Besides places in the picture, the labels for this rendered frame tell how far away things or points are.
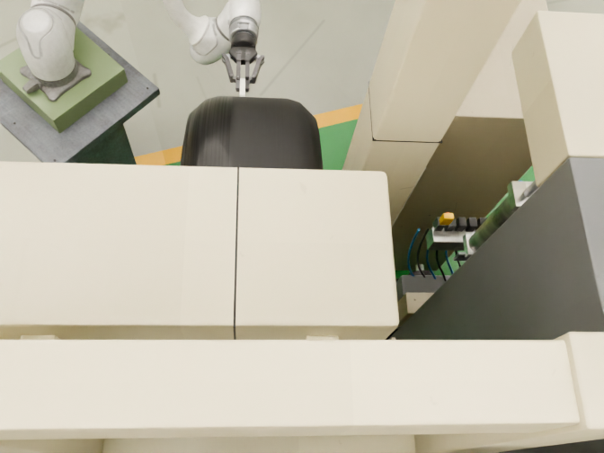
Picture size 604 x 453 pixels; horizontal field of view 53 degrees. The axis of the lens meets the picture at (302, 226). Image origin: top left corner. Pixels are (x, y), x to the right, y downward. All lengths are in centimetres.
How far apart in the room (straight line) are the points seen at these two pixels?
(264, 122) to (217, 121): 10
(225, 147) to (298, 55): 210
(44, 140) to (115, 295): 156
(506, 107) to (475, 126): 10
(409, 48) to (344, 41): 252
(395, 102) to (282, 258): 34
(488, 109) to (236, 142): 75
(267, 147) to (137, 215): 46
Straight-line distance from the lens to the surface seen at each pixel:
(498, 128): 178
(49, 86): 236
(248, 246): 87
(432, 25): 90
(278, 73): 327
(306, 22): 351
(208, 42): 202
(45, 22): 220
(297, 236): 88
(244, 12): 195
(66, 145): 235
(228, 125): 133
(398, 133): 112
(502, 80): 182
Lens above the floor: 260
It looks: 66 degrees down
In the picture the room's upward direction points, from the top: 13 degrees clockwise
